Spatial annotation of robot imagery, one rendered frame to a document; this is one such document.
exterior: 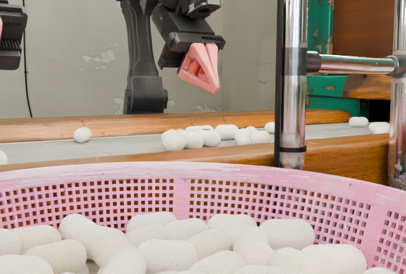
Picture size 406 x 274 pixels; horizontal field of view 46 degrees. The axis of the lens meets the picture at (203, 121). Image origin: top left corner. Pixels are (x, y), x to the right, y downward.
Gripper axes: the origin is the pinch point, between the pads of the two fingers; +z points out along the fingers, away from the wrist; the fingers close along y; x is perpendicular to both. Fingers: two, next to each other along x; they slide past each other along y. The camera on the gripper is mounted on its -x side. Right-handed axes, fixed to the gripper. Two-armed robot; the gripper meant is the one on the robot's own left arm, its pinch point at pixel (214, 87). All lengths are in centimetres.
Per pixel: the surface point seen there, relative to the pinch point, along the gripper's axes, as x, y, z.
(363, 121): 3.2, 32.0, 5.9
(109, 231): -19.0, -32.3, 32.8
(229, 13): 84, 135, -163
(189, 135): -2.9, -11.2, 12.1
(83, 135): 5.7, -20.1, 3.2
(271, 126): 3.2, 9.6, 5.9
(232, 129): 0.7, -0.8, 8.2
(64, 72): 121, 37, -149
